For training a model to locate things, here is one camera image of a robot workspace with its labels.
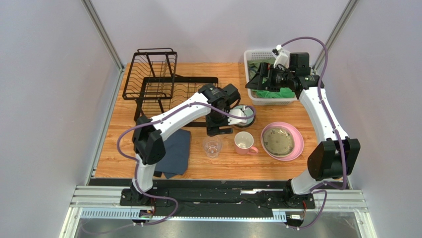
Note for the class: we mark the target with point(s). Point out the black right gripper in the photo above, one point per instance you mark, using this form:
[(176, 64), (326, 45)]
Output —
[(264, 79)]

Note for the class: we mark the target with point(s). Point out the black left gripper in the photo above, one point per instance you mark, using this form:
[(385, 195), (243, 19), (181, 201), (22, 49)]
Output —
[(213, 130)]

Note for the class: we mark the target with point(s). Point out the clear drinking glass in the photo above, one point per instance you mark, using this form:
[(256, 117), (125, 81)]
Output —
[(212, 146)]

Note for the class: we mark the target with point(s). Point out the brown speckled bowl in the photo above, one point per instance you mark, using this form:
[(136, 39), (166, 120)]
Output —
[(242, 128)]

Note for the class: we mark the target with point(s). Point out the pink mug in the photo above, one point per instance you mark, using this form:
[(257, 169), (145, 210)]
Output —
[(244, 144)]

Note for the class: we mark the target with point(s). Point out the clear glass plate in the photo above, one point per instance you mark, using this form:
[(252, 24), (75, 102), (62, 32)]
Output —
[(278, 141)]

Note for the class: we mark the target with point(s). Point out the large pink plate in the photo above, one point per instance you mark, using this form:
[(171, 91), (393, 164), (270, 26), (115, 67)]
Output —
[(299, 141)]

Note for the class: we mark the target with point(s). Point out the light blue ribbed bowl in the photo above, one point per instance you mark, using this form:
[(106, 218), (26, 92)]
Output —
[(247, 112)]

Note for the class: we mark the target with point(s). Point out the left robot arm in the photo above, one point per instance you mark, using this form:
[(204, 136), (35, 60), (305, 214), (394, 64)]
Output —
[(144, 143)]

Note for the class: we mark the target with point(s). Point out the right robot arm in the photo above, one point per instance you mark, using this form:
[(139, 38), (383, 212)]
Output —
[(335, 155)]

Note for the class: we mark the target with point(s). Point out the olive green cloth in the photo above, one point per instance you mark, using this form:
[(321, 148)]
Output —
[(253, 65)]

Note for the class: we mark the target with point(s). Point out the white plastic basket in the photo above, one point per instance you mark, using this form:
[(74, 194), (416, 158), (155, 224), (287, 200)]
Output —
[(260, 54)]

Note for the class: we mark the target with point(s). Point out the bright green cloth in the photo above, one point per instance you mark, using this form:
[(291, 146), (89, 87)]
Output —
[(281, 94)]

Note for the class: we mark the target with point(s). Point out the dark blue cloth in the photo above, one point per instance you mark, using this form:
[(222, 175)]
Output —
[(177, 152)]

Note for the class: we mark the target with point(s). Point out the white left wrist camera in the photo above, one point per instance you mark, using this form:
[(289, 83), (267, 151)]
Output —
[(237, 117)]

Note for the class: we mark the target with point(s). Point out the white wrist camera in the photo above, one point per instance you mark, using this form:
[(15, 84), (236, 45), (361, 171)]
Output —
[(282, 57), (237, 117)]

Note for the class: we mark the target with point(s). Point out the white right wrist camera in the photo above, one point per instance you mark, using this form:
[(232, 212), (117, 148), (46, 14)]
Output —
[(282, 57)]

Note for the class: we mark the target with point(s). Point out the aluminium frame post right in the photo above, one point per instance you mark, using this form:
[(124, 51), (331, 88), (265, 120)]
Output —
[(336, 31)]

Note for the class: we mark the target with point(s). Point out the aluminium frame post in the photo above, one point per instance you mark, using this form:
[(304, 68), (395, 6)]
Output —
[(336, 31), (93, 14)]

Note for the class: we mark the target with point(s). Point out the black wire dish rack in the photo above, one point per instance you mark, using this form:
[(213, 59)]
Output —
[(152, 82)]

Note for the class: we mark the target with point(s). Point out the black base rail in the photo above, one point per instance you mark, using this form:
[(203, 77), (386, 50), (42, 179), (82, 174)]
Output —
[(271, 193)]

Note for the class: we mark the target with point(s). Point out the aluminium front rail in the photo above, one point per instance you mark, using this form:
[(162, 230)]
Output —
[(102, 202)]

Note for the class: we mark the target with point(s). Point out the aluminium frame post left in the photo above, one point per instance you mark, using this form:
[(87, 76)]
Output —
[(93, 14)]

